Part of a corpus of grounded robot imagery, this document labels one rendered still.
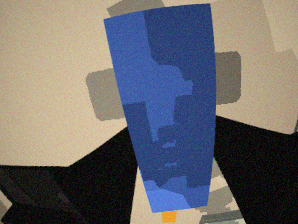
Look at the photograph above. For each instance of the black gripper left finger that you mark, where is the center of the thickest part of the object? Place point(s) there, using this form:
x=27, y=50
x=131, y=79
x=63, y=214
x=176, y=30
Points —
x=97, y=189

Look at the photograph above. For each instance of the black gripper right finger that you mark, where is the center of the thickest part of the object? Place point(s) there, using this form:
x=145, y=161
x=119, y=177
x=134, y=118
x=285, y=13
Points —
x=259, y=165

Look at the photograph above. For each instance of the brown rectangular block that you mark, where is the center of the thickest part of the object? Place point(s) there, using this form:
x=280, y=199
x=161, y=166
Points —
x=169, y=216

